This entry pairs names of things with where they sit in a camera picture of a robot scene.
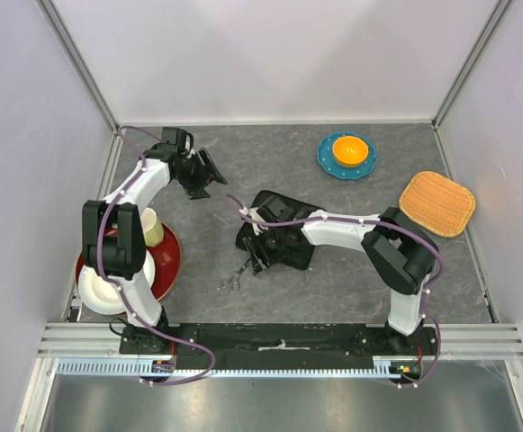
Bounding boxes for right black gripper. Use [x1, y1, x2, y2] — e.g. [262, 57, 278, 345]
[243, 225, 289, 275]

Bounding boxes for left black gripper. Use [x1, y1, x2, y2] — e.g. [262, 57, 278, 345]
[175, 148, 227, 202]

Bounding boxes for silver scissors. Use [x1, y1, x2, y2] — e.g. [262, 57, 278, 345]
[219, 261, 249, 293]

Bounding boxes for black zip tool case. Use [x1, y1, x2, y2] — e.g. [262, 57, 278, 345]
[235, 190, 320, 270]

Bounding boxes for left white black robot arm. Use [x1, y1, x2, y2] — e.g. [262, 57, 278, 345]
[81, 127, 227, 354]

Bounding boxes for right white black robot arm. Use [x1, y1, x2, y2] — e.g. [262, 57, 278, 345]
[236, 192, 444, 355]

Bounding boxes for pale yellow cup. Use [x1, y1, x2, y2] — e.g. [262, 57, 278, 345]
[140, 207, 165, 248]

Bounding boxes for red plate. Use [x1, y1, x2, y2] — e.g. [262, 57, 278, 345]
[75, 223, 181, 302]

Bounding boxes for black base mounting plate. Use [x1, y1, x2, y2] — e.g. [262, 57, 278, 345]
[119, 321, 438, 371]

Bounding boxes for teal scalloped plate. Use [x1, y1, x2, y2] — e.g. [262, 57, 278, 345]
[317, 131, 378, 181]

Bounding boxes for orange bowl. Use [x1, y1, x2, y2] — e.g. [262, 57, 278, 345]
[331, 136, 369, 168]

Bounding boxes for white plate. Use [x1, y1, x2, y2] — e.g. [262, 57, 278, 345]
[77, 252, 158, 320]

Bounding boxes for orange woven mat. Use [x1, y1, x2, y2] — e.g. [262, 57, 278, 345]
[399, 171, 476, 238]

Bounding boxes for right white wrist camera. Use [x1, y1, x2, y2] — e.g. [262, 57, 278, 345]
[238, 207, 266, 236]

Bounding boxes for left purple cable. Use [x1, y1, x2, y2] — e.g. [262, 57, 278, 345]
[96, 125, 220, 388]

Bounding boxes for slotted cable duct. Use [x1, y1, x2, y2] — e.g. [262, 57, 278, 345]
[57, 358, 424, 378]

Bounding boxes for left aluminium corner post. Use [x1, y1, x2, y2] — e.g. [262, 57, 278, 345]
[36, 0, 119, 134]

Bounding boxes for aluminium corner post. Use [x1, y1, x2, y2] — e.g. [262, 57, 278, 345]
[431, 0, 514, 131]
[36, 0, 119, 134]

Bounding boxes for aluminium front rail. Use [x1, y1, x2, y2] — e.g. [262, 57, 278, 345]
[35, 321, 523, 361]

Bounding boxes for right aluminium corner post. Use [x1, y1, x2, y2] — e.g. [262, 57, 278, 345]
[431, 0, 514, 131]

